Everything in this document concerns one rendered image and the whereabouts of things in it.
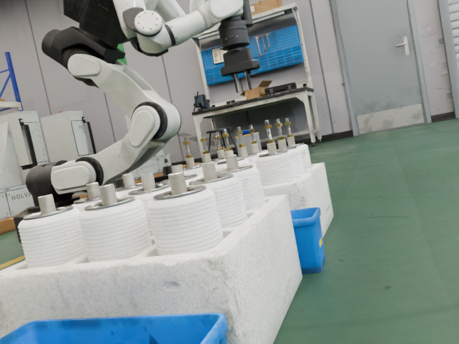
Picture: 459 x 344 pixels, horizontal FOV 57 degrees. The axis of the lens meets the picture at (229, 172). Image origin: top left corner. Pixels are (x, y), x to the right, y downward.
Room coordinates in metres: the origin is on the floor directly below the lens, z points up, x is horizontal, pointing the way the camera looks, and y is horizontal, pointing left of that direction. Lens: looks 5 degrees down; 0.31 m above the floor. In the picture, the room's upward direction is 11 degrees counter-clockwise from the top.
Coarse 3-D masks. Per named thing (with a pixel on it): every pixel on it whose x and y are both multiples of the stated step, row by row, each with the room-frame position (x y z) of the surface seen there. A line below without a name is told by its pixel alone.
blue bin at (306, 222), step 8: (304, 208) 0.97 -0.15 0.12; (312, 208) 0.96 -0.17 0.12; (296, 216) 0.97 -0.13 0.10; (304, 216) 0.97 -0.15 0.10; (312, 216) 0.87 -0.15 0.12; (296, 224) 0.87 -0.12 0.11; (304, 224) 0.87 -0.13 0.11; (312, 224) 0.86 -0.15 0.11; (320, 224) 0.95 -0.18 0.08; (296, 232) 0.88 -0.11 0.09; (304, 232) 0.87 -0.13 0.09; (312, 232) 0.87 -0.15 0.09; (320, 232) 0.93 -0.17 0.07; (296, 240) 0.88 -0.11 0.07; (304, 240) 0.87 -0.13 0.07; (312, 240) 0.87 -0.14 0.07; (320, 240) 0.91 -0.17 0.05; (304, 248) 0.87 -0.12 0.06; (312, 248) 0.87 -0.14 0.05; (320, 248) 0.90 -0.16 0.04; (304, 256) 0.88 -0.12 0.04; (312, 256) 0.87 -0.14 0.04; (320, 256) 0.89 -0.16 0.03; (304, 264) 0.88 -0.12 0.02; (312, 264) 0.87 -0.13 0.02; (320, 264) 0.88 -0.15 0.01; (304, 272) 0.88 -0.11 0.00; (312, 272) 0.87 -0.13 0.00
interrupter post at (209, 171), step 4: (204, 164) 0.69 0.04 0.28; (208, 164) 0.69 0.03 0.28; (212, 164) 0.69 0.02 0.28; (204, 168) 0.69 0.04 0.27; (208, 168) 0.69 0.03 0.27; (212, 168) 0.69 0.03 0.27; (204, 172) 0.69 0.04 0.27; (208, 172) 0.69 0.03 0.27; (212, 172) 0.69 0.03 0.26; (216, 172) 0.70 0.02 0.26; (204, 176) 0.69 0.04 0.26; (208, 176) 0.69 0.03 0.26; (212, 176) 0.69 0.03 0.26; (216, 176) 0.70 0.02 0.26; (204, 180) 0.70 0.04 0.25
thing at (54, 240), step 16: (32, 224) 0.63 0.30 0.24; (48, 224) 0.63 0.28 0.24; (64, 224) 0.64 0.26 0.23; (80, 224) 0.67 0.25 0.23; (32, 240) 0.63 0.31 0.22; (48, 240) 0.63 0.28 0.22; (64, 240) 0.64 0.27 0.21; (80, 240) 0.66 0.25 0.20; (32, 256) 0.63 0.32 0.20; (48, 256) 0.63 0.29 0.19; (64, 256) 0.63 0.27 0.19; (80, 256) 0.65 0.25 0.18
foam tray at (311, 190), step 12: (312, 168) 1.24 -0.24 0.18; (324, 168) 1.33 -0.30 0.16; (300, 180) 1.02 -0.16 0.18; (312, 180) 1.11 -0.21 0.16; (324, 180) 1.30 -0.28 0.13; (264, 192) 1.02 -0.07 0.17; (276, 192) 1.01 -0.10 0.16; (288, 192) 1.00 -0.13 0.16; (300, 192) 0.99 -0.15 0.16; (312, 192) 1.08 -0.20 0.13; (324, 192) 1.26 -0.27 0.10; (300, 204) 0.99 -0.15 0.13; (312, 204) 1.06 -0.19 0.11; (324, 204) 1.22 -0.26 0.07; (324, 216) 1.19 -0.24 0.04; (324, 228) 1.16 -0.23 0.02
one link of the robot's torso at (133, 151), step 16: (144, 112) 1.50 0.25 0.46; (144, 128) 1.51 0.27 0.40; (128, 144) 1.54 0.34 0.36; (144, 144) 1.52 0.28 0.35; (160, 144) 1.65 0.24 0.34; (80, 160) 1.65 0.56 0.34; (96, 160) 1.64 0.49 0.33; (112, 160) 1.62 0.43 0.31; (128, 160) 1.59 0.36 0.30; (144, 160) 1.68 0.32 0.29; (96, 176) 1.62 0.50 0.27; (112, 176) 1.62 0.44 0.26
